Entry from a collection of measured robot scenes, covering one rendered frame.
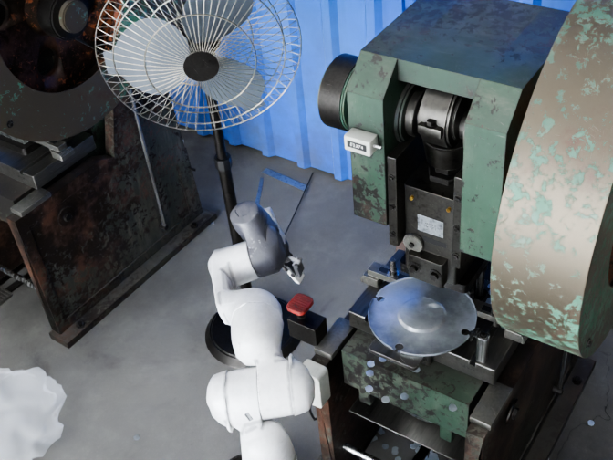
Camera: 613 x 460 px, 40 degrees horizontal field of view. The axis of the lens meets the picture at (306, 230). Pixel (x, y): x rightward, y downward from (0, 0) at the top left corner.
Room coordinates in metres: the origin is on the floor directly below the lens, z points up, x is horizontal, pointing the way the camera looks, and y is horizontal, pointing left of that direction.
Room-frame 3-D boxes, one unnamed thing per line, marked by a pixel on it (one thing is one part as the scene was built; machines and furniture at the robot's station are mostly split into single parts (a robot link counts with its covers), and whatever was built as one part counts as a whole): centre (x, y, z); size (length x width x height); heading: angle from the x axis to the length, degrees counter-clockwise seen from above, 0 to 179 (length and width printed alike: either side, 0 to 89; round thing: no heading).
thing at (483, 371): (1.66, -0.36, 0.68); 0.45 x 0.30 x 0.06; 53
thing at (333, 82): (1.83, -0.18, 1.31); 0.22 x 0.12 x 0.22; 143
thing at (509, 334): (1.56, -0.49, 0.76); 0.17 x 0.06 x 0.10; 53
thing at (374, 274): (1.76, -0.23, 0.76); 0.17 x 0.06 x 0.10; 53
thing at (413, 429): (1.67, -0.37, 0.31); 0.43 x 0.42 x 0.01; 53
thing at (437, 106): (1.66, -0.36, 1.27); 0.21 x 0.12 x 0.34; 143
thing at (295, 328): (1.67, 0.03, 0.62); 0.10 x 0.06 x 0.20; 53
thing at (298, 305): (1.68, 0.04, 0.72); 0.07 x 0.06 x 0.08; 143
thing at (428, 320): (1.56, -0.28, 0.78); 0.29 x 0.29 x 0.01
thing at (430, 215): (1.63, -0.34, 1.04); 0.17 x 0.15 x 0.30; 143
